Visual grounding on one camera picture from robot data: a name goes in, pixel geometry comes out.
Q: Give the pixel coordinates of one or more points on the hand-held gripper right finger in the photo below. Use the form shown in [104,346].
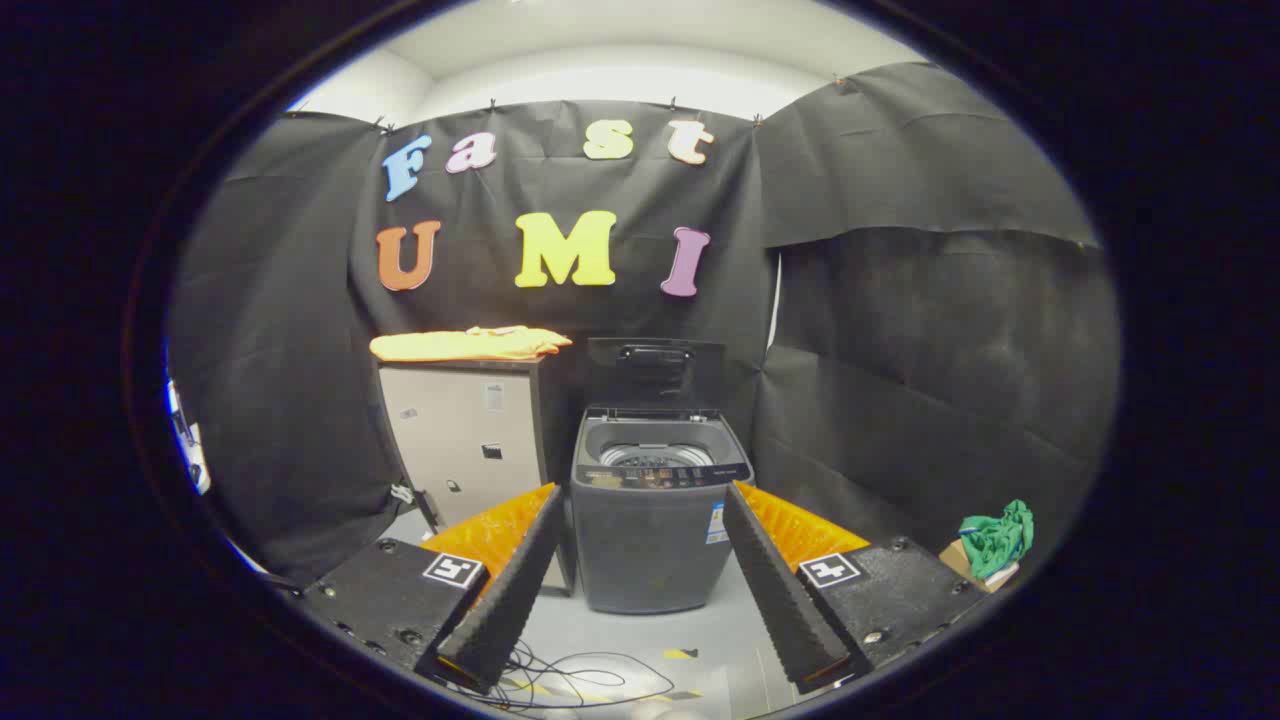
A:
[785,600]

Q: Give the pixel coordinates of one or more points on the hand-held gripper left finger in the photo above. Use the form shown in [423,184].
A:
[505,600]

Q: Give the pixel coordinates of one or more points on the grey washing machine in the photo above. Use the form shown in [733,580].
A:
[650,540]

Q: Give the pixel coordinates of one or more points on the yellow polo shirt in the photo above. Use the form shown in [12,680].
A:
[460,345]

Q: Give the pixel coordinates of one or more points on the grey cabinet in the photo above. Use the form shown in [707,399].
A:
[465,430]

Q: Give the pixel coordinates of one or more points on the cardboard box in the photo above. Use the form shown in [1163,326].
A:
[960,562]

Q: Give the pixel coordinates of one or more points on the green cloth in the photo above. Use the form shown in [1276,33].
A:
[995,540]

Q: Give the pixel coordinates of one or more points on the white and blue object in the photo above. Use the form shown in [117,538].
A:
[190,450]

